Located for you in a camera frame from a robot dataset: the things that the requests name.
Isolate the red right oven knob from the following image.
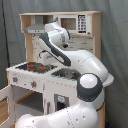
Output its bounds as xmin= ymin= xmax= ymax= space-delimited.
xmin=31 ymin=81 xmax=37 ymax=88

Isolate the toy microwave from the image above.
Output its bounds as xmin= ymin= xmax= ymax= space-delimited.
xmin=55 ymin=14 xmax=91 ymax=34

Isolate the grey range hood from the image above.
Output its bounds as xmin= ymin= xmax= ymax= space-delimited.
xmin=24 ymin=15 xmax=54 ymax=35

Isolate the red oven knob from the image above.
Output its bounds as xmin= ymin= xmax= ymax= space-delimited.
xmin=12 ymin=76 xmax=19 ymax=84
xmin=31 ymin=81 xmax=37 ymax=88

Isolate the wooden toy kitchen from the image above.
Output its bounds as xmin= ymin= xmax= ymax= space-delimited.
xmin=5 ymin=10 xmax=115 ymax=128

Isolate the red left oven knob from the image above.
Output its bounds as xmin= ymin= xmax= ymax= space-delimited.
xmin=12 ymin=76 xmax=19 ymax=84

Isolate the white oven door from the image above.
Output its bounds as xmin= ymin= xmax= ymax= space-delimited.
xmin=0 ymin=86 xmax=15 ymax=128

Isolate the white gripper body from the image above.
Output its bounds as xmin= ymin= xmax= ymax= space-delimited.
xmin=39 ymin=51 xmax=56 ymax=65

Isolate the black toy stovetop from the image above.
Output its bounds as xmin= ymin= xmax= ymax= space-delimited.
xmin=18 ymin=62 xmax=55 ymax=74

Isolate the grey toy sink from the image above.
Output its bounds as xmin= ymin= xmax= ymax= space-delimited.
xmin=52 ymin=68 xmax=81 ymax=80

